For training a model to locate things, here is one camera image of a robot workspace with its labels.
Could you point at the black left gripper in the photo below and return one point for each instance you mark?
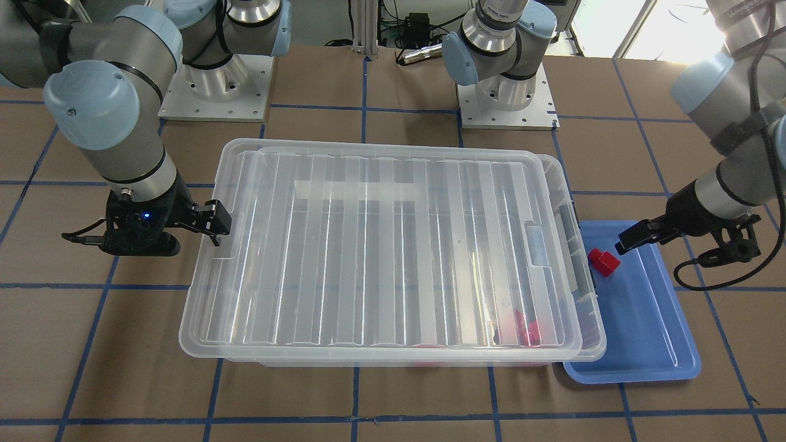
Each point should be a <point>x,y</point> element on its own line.
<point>689,209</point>

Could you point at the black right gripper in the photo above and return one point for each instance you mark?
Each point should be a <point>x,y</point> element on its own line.
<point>176,205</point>

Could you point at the clear plastic box lid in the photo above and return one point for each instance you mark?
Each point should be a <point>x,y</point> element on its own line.
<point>381,245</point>

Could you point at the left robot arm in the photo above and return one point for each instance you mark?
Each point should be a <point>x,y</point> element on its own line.
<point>735,96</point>

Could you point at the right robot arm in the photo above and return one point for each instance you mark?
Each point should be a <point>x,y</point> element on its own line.
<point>104,84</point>

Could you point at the clear plastic storage box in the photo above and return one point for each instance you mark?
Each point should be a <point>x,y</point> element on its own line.
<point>577,245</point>

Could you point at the blue plastic tray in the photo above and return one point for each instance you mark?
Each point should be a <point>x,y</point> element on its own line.
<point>648,338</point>

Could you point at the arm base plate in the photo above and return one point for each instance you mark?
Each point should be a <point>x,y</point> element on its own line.
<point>236,92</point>
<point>500,103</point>

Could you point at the aluminium frame post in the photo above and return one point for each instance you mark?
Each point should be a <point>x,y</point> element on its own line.
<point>364,21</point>

